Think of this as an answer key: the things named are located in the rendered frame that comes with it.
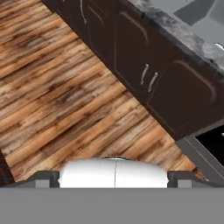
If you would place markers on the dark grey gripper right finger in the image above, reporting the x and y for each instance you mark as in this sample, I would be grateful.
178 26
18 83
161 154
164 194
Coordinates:
180 177

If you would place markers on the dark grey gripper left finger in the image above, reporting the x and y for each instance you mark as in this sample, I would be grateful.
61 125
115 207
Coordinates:
46 177

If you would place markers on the grey appliance with black window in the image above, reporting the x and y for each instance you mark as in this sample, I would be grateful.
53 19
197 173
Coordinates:
208 151

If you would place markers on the white round domed object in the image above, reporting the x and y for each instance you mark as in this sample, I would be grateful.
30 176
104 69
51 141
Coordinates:
113 174

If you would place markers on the dark brown cupboard door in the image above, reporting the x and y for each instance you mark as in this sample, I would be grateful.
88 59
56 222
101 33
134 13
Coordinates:
100 32
68 14
129 49
183 96

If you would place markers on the silver tap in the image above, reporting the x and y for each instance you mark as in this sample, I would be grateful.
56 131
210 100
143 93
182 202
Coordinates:
219 46

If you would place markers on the grey steel sink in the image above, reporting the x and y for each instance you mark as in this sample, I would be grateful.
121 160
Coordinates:
204 17

